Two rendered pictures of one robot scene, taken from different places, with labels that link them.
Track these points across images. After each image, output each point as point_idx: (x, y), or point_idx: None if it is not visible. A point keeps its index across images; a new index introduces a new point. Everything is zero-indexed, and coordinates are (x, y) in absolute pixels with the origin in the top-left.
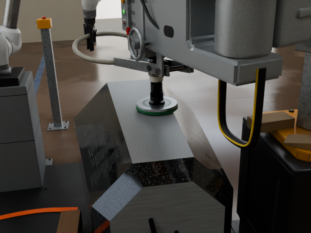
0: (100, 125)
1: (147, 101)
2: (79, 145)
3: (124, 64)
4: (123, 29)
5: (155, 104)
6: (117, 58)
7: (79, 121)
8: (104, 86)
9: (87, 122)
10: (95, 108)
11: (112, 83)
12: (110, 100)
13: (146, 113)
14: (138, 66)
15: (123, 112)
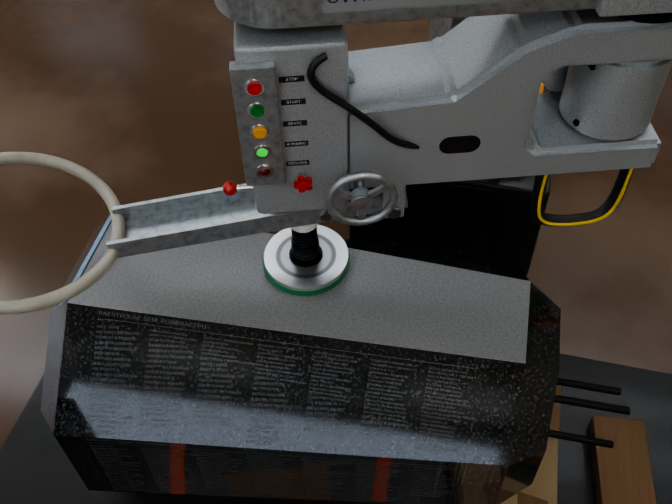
0: (263, 378)
1: (290, 266)
2: (244, 445)
3: (182, 242)
4: (256, 184)
5: (319, 259)
6: (136, 239)
7: (114, 422)
8: (74, 314)
9: (172, 402)
10: (143, 368)
11: (91, 295)
12: (198, 324)
13: (333, 287)
14: (269, 224)
15: (296, 320)
